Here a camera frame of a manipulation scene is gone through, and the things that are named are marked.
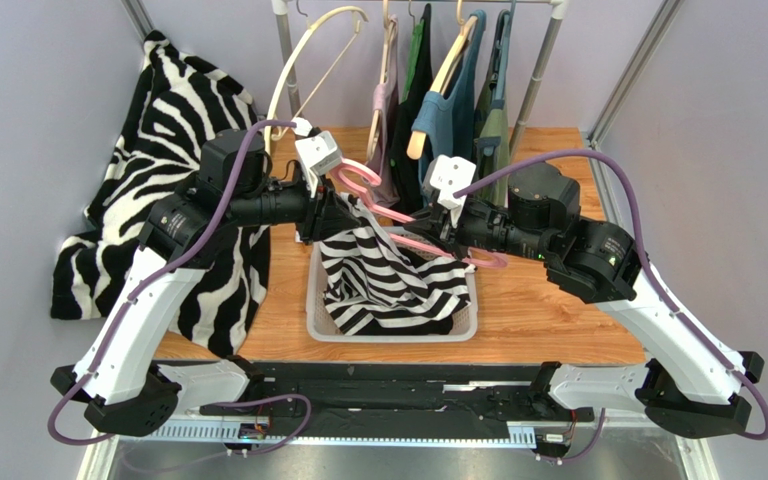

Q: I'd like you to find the black white striped tank top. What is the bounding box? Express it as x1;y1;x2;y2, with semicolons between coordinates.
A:
318;198;472;336

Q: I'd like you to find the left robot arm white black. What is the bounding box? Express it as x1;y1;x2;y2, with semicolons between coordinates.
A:
51;127;359;441

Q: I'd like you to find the black top on green hanger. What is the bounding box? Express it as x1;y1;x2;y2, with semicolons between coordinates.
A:
388;4;433;214

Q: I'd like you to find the pink plastic hanger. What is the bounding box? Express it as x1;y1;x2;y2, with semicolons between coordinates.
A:
330;158;508;269

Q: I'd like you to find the green plastic hanger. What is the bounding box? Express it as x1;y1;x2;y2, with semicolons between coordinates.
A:
401;6;423;102

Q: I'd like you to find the wooden hanger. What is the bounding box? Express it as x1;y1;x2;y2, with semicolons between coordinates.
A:
406;0;477;161
366;0;398;161

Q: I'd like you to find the mauve tank top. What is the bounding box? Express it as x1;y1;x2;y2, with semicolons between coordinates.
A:
366;34;399;207

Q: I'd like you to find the cream plastic hanger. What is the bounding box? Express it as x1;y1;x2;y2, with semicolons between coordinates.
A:
262;0;370;156

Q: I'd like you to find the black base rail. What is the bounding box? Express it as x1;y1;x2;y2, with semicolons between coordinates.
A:
94;359;655;461

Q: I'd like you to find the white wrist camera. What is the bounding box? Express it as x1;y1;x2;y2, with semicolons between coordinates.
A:
423;155;476;226
291;117;343;198

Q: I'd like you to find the wooden hanger under blue top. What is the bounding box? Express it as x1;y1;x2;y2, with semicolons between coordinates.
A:
406;0;477;161

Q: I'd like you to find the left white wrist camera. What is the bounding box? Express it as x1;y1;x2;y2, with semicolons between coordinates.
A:
291;117;343;198

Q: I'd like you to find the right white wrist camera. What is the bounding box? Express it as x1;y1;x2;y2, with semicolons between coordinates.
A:
423;155;476;226

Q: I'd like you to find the blue tank top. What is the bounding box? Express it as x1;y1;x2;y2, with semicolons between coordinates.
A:
412;10;487;184

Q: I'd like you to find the zebra striped blanket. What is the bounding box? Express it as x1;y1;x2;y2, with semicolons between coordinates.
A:
49;30;271;357

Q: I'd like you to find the white plastic laundry basket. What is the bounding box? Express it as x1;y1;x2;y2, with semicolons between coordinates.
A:
306;227;478;344

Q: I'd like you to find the olive green tank top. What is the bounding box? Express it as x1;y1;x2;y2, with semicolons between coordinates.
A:
470;9;513;208

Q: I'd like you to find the teal plastic hanger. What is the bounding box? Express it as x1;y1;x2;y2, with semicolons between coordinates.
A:
486;1;517;109

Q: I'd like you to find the purple cable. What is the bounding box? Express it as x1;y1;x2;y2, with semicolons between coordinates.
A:
453;148;768;464
47;119;313;461

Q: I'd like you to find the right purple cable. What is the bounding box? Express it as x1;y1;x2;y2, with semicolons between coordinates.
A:
453;148;768;464

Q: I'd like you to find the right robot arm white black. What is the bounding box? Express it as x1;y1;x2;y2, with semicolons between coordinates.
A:
407;156;764;439

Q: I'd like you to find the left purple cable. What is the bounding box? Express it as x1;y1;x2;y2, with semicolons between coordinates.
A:
47;119;313;461

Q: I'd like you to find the metal clothes rack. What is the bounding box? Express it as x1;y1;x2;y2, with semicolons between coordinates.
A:
270;0;572;245

